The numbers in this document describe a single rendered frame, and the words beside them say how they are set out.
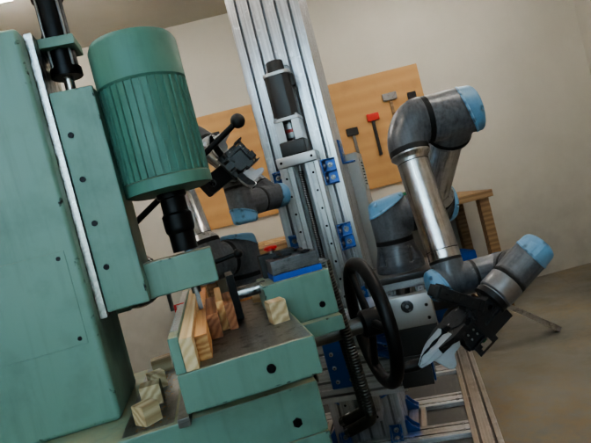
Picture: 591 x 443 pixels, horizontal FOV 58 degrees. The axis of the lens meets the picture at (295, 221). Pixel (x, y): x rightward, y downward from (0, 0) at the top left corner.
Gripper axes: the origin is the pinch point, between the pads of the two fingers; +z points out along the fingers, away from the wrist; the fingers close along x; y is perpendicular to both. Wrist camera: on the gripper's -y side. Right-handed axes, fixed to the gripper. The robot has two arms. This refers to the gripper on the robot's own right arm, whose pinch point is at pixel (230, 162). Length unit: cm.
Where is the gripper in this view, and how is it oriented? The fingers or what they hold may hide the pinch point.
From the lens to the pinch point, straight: 124.6
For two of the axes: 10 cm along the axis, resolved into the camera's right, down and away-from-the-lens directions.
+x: 6.8, 7.3, 0.9
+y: 7.2, -6.9, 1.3
